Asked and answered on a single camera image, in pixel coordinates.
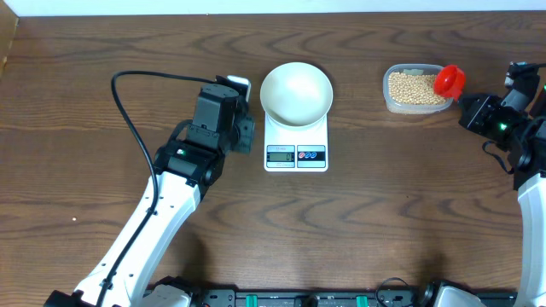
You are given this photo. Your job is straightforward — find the white digital kitchen scale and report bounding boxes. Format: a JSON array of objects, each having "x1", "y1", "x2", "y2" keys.
[{"x1": 264, "y1": 114, "x2": 329, "y2": 172}]

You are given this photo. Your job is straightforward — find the red plastic measuring scoop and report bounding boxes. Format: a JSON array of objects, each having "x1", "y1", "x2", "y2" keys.
[{"x1": 433, "y1": 65, "x2": 466, "y2": 101}]

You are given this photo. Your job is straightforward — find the clear plastic soybean container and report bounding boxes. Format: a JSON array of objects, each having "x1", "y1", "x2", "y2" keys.
[{"x1": 382, "y1": 64, "x2": 453, "y2": 114}]

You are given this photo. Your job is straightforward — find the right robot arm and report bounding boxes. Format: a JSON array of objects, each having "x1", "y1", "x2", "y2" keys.
[{"x1": 458, "y1": 94, "x2": 545, "y2": 306}]

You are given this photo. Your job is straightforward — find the cream round bowl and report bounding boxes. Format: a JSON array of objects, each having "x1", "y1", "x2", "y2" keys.
[{"x1": 260, "y1": 62, "x2": 334, "y2": 127}]

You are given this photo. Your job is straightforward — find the left black cable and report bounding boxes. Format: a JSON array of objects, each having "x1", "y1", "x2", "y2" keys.
[{"x1": 96, "y1": 70, "x2": 214, "y2": 307}]

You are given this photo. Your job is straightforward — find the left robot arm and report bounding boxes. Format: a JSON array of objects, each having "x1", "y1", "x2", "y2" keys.
[{"x1": 45, "y1": 76, "x2": 254, "y2": 306}]

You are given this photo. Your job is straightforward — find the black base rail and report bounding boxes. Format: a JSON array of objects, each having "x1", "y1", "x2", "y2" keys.
[{"x1": 189, "y1": 288, "x2": 416, "y2": 307}]

